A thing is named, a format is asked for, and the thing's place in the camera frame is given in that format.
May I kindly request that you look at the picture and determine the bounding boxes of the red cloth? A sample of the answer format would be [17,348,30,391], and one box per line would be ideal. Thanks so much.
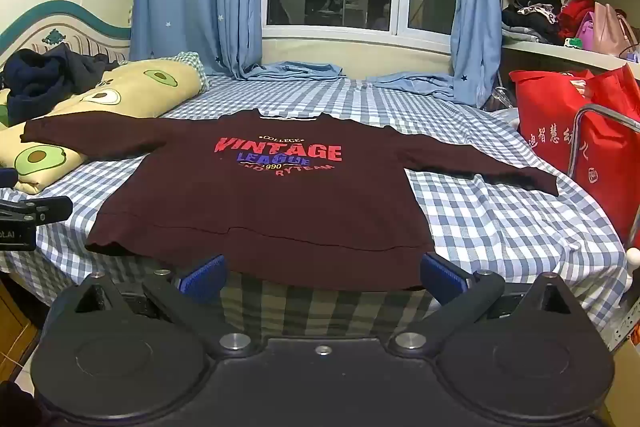
[557,0,597,40]

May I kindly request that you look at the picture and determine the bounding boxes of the chrome metal tube frame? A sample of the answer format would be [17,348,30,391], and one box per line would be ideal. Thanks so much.
[567,104,640,249]

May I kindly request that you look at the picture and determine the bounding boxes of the dark navy clothes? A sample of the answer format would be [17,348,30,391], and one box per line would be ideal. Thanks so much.
[2,44,121,128]

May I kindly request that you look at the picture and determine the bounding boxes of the cardboard box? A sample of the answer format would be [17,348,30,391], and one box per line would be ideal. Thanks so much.
[606,336,640,427]

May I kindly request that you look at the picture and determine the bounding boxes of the maroon printed sweatshirt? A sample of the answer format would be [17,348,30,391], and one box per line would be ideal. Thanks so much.
[20,109,560,292]

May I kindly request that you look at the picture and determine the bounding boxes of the pink handbag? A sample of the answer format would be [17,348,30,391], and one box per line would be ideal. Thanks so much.
[575,3,640,58]

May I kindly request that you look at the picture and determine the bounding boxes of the pile of dark clothes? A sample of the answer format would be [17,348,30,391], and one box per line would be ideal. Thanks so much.
[501,0,564,44]

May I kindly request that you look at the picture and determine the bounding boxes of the yellow avocado pillow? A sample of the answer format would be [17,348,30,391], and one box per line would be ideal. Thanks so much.
[0,59,202,196]

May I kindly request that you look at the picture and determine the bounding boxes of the green checked pillow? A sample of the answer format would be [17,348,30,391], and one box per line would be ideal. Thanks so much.
[167,51,209,96]

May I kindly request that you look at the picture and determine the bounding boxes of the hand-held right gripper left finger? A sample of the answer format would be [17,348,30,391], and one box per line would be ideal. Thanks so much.
[74,254,258,356]

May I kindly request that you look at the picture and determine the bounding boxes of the blue white checked bed sheet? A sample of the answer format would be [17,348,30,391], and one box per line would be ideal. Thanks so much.
[0,74,628,348]

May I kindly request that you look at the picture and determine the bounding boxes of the white teal bed headboard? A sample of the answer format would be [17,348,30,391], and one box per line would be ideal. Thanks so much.
[0,1,134,70]

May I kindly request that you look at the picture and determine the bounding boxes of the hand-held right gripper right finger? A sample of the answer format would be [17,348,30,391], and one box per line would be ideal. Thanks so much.
[389,253,576,356]

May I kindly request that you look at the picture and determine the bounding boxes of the red printed tote bag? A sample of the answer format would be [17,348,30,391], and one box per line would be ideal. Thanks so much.
[509,63,640,249]

